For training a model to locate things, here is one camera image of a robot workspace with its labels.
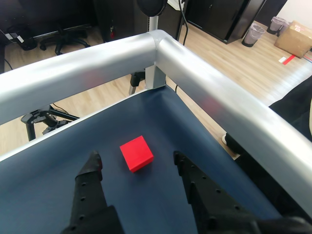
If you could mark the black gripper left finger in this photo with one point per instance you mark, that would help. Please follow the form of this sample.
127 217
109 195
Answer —
87 195

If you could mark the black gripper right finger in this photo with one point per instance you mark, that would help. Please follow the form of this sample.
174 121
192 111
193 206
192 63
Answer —
214 209

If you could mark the red cube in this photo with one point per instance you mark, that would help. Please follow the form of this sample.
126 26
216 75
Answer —
136 153

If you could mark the dark blue table mat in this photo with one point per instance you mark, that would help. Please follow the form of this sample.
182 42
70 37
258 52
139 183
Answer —
48 182

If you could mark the black tripod stand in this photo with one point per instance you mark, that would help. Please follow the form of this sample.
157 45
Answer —
46 119

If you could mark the person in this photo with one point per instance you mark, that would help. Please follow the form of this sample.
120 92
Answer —
297 109

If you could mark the black office chair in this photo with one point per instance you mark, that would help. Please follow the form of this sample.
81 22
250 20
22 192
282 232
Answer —
65 39

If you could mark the red white floor tape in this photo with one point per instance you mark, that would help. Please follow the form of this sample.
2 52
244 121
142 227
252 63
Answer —
287 59

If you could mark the grey mesh waste bin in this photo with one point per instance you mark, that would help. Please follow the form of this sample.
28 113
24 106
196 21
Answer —
253 34
278 24

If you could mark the brown cardboard parcel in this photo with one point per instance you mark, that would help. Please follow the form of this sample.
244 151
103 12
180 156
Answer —
295 39

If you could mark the black cabinet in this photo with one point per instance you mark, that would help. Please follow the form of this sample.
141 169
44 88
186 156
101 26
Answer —
219 17

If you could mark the black round device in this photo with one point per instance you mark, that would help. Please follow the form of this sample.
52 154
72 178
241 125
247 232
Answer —
152 6

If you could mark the silver table rail frame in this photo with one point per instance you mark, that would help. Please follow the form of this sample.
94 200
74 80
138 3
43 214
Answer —
73 70

